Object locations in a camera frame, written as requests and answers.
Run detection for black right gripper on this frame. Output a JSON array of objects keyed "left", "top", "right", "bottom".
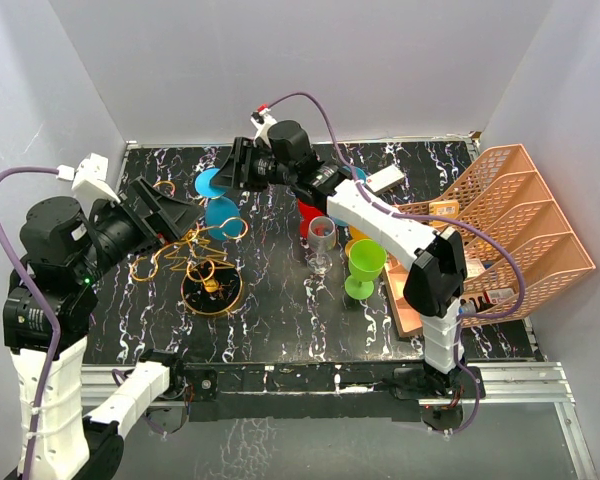
[{"left": 211, "top": 139, "right": 296, "bottom": 194}]

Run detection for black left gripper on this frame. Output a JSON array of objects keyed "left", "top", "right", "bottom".
[{"left": 73, "top": 175, "right": 204, "bottom": 281}]

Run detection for blue wine glass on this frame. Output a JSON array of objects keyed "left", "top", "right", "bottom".
[{"left": 194, "top": 168, "right": 244, "bottom": 241}]

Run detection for red wine glass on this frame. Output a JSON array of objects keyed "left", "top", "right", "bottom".
[{"left": 297, "top": 199, "right": 325, "bottom": 239}]

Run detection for clear wine glass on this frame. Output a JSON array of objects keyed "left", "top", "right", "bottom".
[{"left": 307, "top": 216, "right": 337, "bottom": 275}]

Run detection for teal wine glass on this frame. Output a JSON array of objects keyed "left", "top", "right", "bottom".
[{"left": 341, "top": 166, "right": 367, "bottom": 183}]

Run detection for yellow wine glass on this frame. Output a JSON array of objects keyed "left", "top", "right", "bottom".
[{"left": 345, "top": 226, "right": 368, "bottom": 256}]

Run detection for green wine glass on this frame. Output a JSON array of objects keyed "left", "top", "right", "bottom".
[{"left": 344, "top": 239, "right": 387, "bottom": 300}]

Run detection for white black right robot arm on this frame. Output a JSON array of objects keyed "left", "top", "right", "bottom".
[{"left": 210, "top": 120, "right": 480, "bottom": 397}]

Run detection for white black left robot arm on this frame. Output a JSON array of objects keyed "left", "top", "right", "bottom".
[{"left": 3, "top": 178, "right": 203, "bottom": 479}]

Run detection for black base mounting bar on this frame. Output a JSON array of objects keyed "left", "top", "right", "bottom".
[{"left": 160, "top": 360, "right": 486, "bottom": 423}]

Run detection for pink plastic file organizer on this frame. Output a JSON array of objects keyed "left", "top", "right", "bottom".
[{"left": 379, "top": 143, "right": 597, "bottom": 339}]

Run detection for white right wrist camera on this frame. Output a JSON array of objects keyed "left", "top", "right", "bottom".
[{"left": 250, "top": 104, "right": 277, "bottom": 147}]

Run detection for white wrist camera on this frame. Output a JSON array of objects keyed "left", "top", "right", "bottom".
[
  {"left": 56, "top": 153, "right": 120, "bottom": 206},
  {"left": 250, "top": 104, "right": 277, "bottom": 147}
]

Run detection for gold wire glass rack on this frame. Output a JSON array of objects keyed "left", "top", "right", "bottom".
[{"left": 129, "top": 194, "right": 249, "bottom": 317}]

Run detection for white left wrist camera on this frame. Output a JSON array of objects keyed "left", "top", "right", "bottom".
[{"left": 56, "top": 153, "right": 120, "bottom": 206}]

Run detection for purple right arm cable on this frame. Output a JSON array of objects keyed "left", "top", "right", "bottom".
[{"left": 265, "top": 91, "right": 527, "bottom": 434}]

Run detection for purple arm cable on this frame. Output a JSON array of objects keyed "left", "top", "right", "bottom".
[
  {"left": 0, "top": 165, "right": 62, "bottom": 476},
  {"left": 265, "top": 91, "right": 527, "bottom": 434}
]

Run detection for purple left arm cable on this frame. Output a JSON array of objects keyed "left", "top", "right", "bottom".
[{"left": 0, "top": 165, "right": 62, "bottom": 476}]

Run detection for aluminium frame rail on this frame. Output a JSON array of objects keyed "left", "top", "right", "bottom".
[{"left": 70, "top": 361, "right": 597, "bottom": 480}]

